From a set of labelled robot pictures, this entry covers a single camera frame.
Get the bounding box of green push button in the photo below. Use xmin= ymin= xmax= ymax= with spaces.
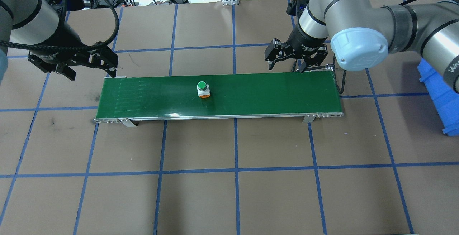
xmin=197 ymin=81 xmax=212 ymax=99

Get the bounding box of green conveyor belt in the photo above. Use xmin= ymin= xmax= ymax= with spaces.
xmin=94 ymin=73 xmax=345 ymax=127

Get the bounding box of white orange connector strip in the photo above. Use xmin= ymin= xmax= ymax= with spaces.
xmin=120 ymin=0 xmax=169 ymax=7

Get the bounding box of blue plastic bin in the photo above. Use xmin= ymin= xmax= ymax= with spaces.
xmin=418 ymin=58 xmax=459 ymax=137

